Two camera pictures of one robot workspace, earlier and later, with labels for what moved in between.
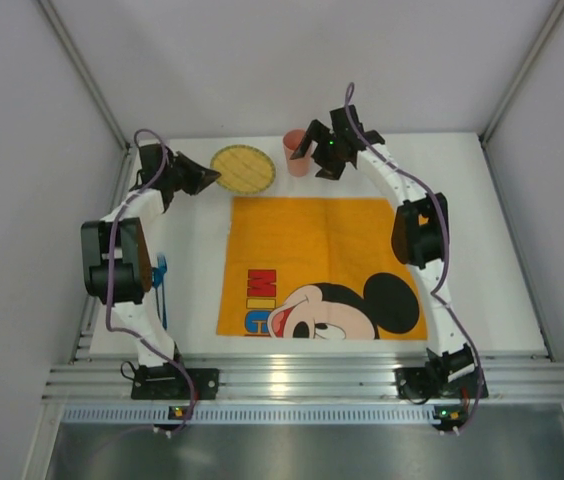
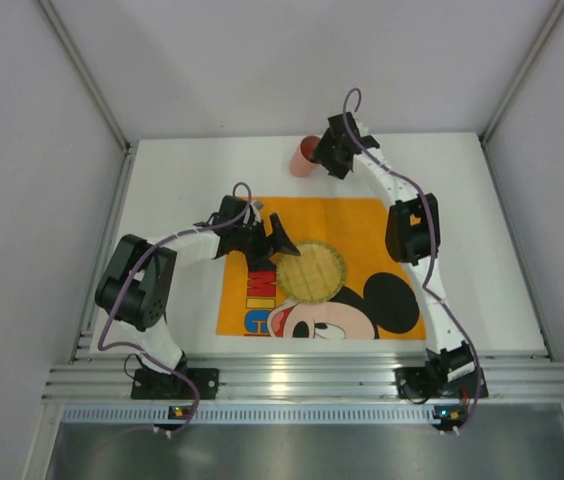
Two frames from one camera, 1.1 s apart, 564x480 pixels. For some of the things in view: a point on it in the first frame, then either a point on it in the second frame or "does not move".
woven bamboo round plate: (244, 169) → (314, 276)
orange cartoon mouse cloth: (317, 268) does not move
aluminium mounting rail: (508, 378) does not move
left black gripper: (184, 173) → (264, 241)
